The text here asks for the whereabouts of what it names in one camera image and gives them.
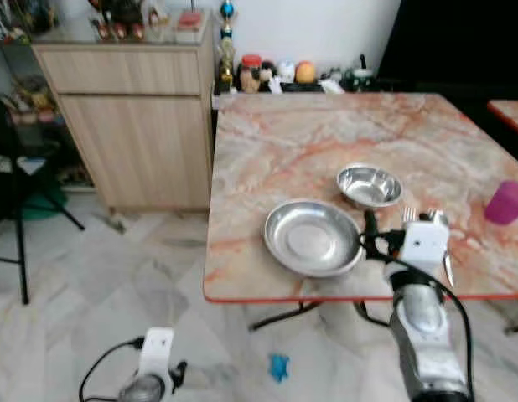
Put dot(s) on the orange round ornament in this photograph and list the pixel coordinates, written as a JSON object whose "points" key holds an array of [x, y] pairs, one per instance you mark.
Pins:
{"points": [[305, 72]]}

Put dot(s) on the green round basin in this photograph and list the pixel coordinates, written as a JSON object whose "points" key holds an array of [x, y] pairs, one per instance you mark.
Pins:
{"points": [[43, 207]]}

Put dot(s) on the black television screen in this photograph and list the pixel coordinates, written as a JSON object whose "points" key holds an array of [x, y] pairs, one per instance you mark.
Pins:
{"points": [[460, 38]]}

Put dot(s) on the white paper tag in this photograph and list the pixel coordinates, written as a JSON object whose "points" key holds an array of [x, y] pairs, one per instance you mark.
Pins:
{"points": [[331, 85]]}

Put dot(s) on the steel fork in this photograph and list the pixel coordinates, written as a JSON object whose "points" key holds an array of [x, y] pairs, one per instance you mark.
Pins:
{"points": [[409, 215]]}

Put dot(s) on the dark green pot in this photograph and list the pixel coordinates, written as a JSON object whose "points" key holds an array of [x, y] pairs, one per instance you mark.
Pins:
{"points": [[362, 75]]}

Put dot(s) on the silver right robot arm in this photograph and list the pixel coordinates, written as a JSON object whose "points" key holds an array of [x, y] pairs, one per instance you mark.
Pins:
{"points": [[422, 335]]}

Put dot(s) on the pink plastic cup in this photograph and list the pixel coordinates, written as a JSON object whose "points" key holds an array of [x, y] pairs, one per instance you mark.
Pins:
{"points": [[505, 203]]}

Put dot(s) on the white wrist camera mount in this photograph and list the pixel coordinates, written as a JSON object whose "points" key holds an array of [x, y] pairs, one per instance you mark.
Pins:
{"points": [[156, 350], [425, 246]]}

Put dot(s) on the blue topped golden trophy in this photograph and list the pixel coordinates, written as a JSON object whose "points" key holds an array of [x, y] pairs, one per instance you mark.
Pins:
{"points": [[227, 42]]}

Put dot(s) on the marble pattern folding table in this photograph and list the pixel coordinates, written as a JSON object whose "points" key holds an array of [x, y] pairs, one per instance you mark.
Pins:
{"points": [[326, 134]]}

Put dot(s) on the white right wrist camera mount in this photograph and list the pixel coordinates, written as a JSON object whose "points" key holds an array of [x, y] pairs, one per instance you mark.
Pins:
{"points": [[425, 246]]}

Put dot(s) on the red edged side table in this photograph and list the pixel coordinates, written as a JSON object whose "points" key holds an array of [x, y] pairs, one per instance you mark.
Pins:
{"points": [[512, 113]]}

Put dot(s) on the light wooden cabinet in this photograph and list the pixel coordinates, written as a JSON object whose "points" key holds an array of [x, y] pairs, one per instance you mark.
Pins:
{"points": [[133, 134]]}

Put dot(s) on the small steel bowl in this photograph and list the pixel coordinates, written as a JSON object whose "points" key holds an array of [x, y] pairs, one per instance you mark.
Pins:
{"points": [[370, 186]]}

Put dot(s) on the dark figurine with red base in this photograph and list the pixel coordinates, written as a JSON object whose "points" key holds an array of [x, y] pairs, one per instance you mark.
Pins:
{"points": [[121, 18]]}

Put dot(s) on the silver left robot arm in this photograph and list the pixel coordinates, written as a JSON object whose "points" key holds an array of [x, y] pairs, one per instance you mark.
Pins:
{"points": [[142, 389]]}

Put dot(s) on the red lidded clear container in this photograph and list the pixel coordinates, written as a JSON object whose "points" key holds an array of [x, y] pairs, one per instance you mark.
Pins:
{"points": [[189, 25]]}

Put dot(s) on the small blue floor object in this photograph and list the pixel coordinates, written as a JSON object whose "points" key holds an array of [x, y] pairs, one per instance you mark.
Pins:
{"points": [[279, 368]]}

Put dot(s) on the red lidded brown jar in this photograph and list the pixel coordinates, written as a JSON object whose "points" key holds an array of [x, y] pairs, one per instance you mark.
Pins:
{"points": [[251, 74]]}

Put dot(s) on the black folding chair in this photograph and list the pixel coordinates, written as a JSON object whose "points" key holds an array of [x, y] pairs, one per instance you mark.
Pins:
{"points": [[16, 176]]}

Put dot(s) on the steel spoon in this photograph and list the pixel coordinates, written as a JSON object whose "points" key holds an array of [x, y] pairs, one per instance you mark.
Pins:
{"points": [[439, 218]]}

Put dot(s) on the cluttered open shelf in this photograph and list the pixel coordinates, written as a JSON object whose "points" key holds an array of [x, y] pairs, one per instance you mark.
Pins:
{"points": [[24, 92]]}

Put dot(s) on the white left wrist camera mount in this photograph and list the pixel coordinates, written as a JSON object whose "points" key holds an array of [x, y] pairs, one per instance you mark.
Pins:
{"points": [[156, 350]]}

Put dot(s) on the shallow steel plate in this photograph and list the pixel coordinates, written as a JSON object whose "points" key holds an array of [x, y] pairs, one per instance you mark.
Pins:
{"points": [[312, 240]]}

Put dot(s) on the small white ornament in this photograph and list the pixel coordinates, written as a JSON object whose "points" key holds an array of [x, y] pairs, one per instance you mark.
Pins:
{"points": [[285, 71]]}

